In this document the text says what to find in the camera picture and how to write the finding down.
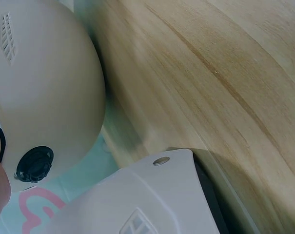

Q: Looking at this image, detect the beige helmet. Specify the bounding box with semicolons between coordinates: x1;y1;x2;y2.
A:
0;0;106;193

